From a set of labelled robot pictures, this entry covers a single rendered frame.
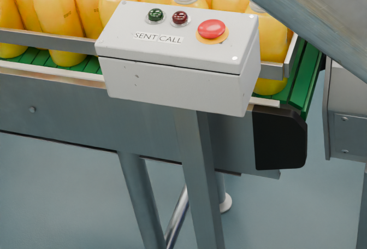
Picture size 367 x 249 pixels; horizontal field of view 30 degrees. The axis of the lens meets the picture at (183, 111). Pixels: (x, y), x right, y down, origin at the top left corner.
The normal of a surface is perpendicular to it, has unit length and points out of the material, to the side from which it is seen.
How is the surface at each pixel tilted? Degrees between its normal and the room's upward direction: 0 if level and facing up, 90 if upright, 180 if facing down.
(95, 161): 0
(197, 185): 90
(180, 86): 90
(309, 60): 30
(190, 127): 90
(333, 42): 112
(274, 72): 90
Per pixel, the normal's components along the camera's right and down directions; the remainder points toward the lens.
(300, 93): 0.37, -0.52
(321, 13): -0.09, 0.84
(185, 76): -0.31, 0.71
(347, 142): -0.25, 0.90
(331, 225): -0.12, -0.69
